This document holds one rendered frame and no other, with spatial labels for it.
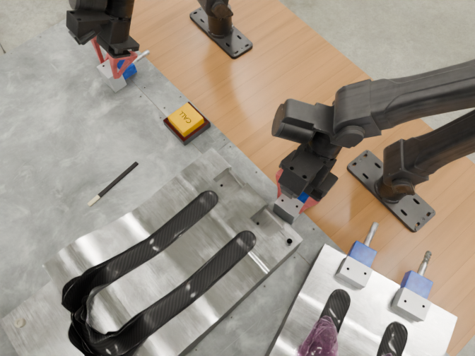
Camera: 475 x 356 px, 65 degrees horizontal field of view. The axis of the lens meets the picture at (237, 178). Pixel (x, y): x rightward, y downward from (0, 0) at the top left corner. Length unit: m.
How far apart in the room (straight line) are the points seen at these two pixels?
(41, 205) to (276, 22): 0.75
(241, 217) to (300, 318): 0.21
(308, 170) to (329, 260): 0.20
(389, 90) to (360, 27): 1.76
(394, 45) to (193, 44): 1.45
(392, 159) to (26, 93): 0.87
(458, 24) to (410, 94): 1.99
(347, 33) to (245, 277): 1.79
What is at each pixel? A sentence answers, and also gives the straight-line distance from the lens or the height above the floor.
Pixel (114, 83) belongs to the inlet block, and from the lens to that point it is 0.98.
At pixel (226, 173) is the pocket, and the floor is 0.87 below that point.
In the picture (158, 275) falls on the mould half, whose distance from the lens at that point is 0.69.
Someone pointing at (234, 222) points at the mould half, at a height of 0.89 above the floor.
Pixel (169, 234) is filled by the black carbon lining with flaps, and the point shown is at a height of 0.88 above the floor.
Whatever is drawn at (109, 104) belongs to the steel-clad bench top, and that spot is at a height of 0.80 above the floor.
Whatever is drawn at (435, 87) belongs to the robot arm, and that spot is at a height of 1.16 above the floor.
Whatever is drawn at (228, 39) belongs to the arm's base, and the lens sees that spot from 1.05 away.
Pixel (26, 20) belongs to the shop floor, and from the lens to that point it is 2.59.
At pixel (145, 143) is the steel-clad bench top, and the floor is 0.80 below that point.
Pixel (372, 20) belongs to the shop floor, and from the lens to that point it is 2.39.
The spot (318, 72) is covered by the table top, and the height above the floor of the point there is 0.80.
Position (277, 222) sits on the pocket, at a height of 0.87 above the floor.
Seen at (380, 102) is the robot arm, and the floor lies 1.12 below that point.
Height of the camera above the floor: 1.56
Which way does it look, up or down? 66 degrees down
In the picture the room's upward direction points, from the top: 2 degrees counter-clockwise
